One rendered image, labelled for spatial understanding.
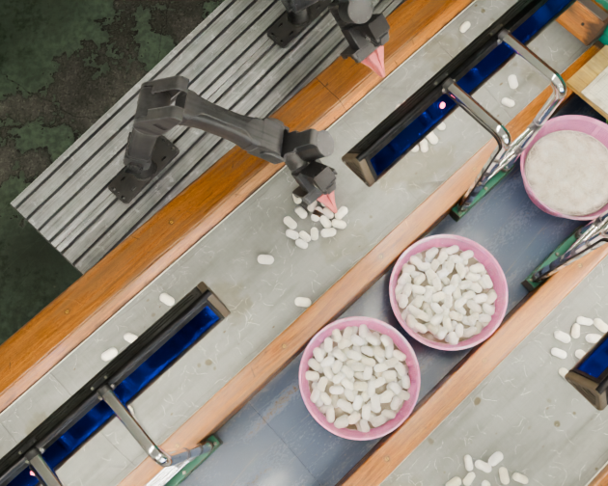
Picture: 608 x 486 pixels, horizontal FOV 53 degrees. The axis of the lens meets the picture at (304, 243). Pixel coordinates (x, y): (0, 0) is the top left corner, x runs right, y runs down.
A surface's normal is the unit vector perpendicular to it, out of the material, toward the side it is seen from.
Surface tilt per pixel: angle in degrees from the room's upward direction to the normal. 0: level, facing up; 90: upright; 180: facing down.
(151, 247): 0
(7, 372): 0
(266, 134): 38
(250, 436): 0
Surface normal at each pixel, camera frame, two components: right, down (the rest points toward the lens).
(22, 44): -0.04, -0.25
